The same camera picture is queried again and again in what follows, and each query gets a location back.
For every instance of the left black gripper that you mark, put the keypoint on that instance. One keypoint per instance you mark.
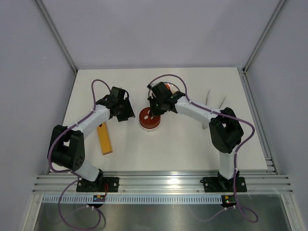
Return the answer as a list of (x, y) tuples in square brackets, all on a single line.
[(128, 113)]

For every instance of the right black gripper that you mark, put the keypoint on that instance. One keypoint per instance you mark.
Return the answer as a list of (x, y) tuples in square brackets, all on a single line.
[(154, 112)]

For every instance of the red lunch box lid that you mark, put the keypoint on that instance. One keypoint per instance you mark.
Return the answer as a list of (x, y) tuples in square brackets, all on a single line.
[(146, 120)]

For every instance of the steel lunch box bowl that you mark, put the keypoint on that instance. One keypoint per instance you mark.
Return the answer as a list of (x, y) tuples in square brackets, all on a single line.
[(149, 128)]

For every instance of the metal food tongs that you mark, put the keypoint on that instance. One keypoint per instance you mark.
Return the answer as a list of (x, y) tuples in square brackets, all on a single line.
[(215, 100)]

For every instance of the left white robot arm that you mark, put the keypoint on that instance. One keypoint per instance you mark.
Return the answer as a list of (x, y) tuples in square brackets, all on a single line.
[(67, 145)]

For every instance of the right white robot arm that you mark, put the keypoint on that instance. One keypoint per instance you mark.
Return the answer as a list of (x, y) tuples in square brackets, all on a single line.
[(226, 133)]

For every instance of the white patterned plate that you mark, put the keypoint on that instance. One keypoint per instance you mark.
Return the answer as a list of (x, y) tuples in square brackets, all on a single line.
[(176, 88)]

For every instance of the yellow wooden block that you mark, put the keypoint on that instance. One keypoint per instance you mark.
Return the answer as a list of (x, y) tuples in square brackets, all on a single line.
[(104, 139)]

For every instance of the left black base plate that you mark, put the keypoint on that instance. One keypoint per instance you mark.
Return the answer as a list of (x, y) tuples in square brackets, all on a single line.
[(109, 184)]

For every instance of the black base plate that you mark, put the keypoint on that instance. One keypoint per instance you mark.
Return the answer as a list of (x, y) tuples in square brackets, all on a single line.
[(109, 184), (220, 184)]

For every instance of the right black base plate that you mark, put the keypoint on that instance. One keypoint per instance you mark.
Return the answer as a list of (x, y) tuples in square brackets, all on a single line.
[(220, 184)]

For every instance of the right side aluminium rail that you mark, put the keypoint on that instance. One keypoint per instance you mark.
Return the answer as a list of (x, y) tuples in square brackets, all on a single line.
[(268, 154)]

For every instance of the aluminium rail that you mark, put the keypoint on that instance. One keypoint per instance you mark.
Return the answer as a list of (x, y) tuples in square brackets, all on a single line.
[(268, 154), (168, 182)]

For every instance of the left aluminium frame post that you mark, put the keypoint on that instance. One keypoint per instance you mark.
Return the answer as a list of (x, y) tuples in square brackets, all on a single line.
[(56, 35)]

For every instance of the aluminium frame post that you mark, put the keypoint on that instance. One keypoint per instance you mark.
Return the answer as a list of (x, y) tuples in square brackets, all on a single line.
[(56, 35), (264, 34)]

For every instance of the perforated cable tray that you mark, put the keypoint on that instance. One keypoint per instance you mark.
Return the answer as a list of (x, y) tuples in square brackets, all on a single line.
[(141, 199)]

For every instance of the aluminium front rail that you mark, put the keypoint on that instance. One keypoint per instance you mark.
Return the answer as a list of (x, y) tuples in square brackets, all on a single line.
[(168, 182)]

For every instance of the right aluminium frame post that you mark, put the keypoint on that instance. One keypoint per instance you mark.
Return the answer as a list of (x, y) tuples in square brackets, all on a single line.
[(264, 34)]

